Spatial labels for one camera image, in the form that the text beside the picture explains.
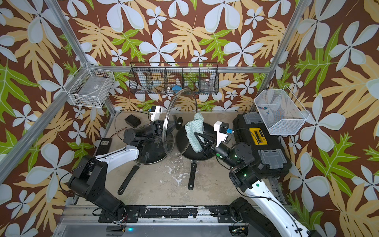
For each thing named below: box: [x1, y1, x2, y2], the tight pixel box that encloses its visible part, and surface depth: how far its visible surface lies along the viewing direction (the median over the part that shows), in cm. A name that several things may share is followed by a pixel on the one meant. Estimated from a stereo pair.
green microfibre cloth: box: [184, 112, 206, 153], surface depth 57 cm
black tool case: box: [232, 112, 293, 180], surface depth 84 cm
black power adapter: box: [95, 137, 113, 156], surface depth 100 cm
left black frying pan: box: [117, 165, 140, 196], surface depth 78 cm
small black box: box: [124, 114, 142, 129], surface depth 113 cm
